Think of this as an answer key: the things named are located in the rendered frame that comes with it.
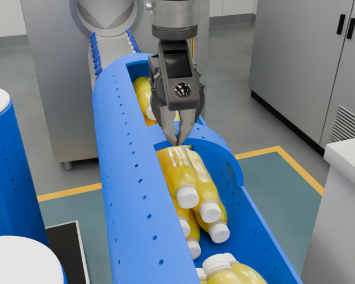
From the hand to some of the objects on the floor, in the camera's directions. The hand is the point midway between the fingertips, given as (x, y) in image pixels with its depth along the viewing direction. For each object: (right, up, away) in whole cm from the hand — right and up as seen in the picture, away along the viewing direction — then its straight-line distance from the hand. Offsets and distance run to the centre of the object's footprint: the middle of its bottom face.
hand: (177, 141), depth 68 cm
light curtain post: (+9, -49, +153) cm, 160 cm away
